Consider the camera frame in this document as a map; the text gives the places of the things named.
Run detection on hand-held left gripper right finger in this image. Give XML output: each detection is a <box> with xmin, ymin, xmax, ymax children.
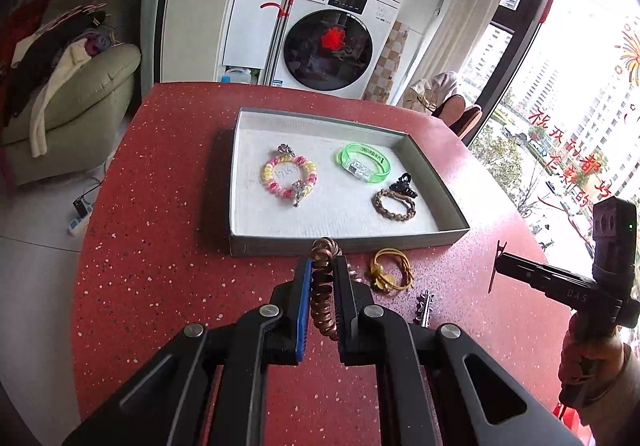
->
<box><xmin>334</xmin><ymin>256</ymin><xmax>583</xmax><ymax>446</ymax></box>

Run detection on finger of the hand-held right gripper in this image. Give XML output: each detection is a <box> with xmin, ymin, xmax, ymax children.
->
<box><xmin>495</xmin><ymin>252</ymin><xmax>598</xmax><ymax>299</ymax></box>

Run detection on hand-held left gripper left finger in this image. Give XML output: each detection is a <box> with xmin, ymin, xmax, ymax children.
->
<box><xmin>62</xmin><ymin>259</ymin><xmax>313</xmax><ymax>446</ymax></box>

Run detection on brown spiral hair tie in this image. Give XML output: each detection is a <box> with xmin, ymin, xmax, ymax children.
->
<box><xmin>310</xmin><ymin>237</ymin><xmax>358</xmax><ymax>342</ymax></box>

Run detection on grey shallow tray box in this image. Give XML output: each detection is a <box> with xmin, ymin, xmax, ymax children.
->
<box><xmin>229</xmin><ymin>107</ymin><xmax>471</xmax><ymax>258</ymax></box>

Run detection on brown braided bracelet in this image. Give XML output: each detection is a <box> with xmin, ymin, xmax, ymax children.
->
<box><xmin>372</xmin><ymin>189</ymin><xmax>417</xmax><ymax>221</ymax></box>

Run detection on colourful bead bracelet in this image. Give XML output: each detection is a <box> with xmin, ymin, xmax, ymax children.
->
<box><xmin>260</xmin><ymin>143</ymin><xmax>318</xmax><ymax>208</ymax></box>

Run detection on black claw hair clip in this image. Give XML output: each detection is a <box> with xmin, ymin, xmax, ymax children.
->
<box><xmin>390</xmin><ymin>172</ymin><xmax>418</xmax><ymax>199</ymax></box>

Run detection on green translucent bangle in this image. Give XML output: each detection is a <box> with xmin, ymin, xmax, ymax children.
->
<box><xmin>336</xmin><ymin>142</ymin><xmax>395</xmax><ymax>184</ymax></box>

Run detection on person's right forearm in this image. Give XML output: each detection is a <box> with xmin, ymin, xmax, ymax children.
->
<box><xmin>592</xmin><ymin>341</ymin><xmax>640</xmax><ymax>446</ymax></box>

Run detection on person's right hand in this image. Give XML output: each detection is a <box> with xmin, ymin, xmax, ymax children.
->
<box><xmin>559</xmin><ymin>329</ymin><xmax>623</xmax><ymax>387</ymax></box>

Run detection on dark beaded hair clip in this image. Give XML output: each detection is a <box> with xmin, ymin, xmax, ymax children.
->
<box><xmin>414</xmin><ymin>290</ymin><xmax>435</xmax><ymax>327</ymax></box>

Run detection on red window lettering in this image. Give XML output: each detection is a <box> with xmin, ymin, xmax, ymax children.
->
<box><xmin>530</xmin><ymin>106</ymin><xmax>616</xmax><ymax>207</ymax></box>

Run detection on brown slipper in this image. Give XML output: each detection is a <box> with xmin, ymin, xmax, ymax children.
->
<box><xmin>440</xmin><ymin>95</ymin><xmax>466</xmax><ymax>127</ymax></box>
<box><xmin>450</xmin><ymin>106</ymin><xmax>483</xmax><ymax>139</ymax></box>

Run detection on white bag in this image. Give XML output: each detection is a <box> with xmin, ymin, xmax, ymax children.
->
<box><xmin>402</xmin><ymin>71</ymin><xmax>458</xmax><ymax>114</ymax></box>

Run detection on white power strip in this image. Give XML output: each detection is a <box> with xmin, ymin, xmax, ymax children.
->
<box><xmin>67</xmin><ymin>196</ymin><xmax>96</xmax><ymax>234</ymax></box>

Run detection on checkered bag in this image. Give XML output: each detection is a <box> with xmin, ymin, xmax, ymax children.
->
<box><xmin>365</xmin><ymin>21</ymin><xmax>408</xmax><ymax>102</ymax></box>

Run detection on white front-load washing machine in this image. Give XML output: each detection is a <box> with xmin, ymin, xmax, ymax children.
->
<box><xmin>267</xmin><ymin>0</ymin><xmax>403</xmax><ymax>100</ymax></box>

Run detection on white curtain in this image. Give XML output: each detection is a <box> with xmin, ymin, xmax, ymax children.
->
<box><xmin>400</xmin><ymin>0</ymin><xmax>531</xmax><ymax>102</ymax></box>

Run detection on green sofa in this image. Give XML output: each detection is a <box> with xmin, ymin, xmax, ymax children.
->
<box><xmin>0</xmin><ymin>0</ymin><xmax>142</xmax><ymax>187</ymax></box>

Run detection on white tall cabinet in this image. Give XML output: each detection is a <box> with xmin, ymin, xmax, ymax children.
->
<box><xmin>162</xmin><ymin>0</ymin><xmax>321</xmax><ymax>82</ymax></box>

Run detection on white cloth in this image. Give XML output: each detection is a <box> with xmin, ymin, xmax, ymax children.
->
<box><xmin>30</xmin><ymin>39</ymin><xmax>91</xmax><ymax>157</ymax></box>

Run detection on pile of dark clothes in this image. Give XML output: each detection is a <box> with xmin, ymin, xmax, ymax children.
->
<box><xmin>10</xmin><ymin>1</ymin><xmax>118</xmax><ymax>117</ymax></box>

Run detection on red blanket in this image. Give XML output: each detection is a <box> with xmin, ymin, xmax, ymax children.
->
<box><xmin>0</xmin><ymin>0</ymin><xmax>56</xmax><ymax>77</ymax></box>

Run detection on yellow hair tie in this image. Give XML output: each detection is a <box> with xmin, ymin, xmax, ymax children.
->
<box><xmin>369</xmin><ymin>247</ymin><xmax>415</xmax><ymax>296</ymax></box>

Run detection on red-handled mop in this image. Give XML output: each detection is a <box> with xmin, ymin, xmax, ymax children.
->
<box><xmin>260</xmin><ymin>0</ymin><xmax>298</xmax><ymax>87</ymax></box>

